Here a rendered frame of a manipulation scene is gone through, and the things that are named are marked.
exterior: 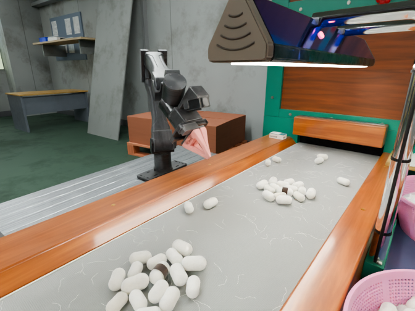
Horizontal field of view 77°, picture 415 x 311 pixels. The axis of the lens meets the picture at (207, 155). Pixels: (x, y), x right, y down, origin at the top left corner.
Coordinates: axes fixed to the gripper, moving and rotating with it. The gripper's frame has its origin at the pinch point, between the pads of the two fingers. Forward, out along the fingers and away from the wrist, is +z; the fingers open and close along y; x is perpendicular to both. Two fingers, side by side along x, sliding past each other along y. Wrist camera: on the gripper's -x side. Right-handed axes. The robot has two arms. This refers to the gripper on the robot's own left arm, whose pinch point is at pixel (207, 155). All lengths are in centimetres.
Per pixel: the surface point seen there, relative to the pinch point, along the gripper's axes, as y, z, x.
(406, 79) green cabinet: 57, 13, -35
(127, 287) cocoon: -34.1, 16.3, -5.3
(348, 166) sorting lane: 39.5, 24.1, -9.8
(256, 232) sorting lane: -9.9, 21.4, -7.4
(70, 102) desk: 159, -346, 347
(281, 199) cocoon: 2.6, 19.3, -7.8
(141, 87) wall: 224, -260, 233
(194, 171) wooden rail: 0.3, 0.0, 7.5
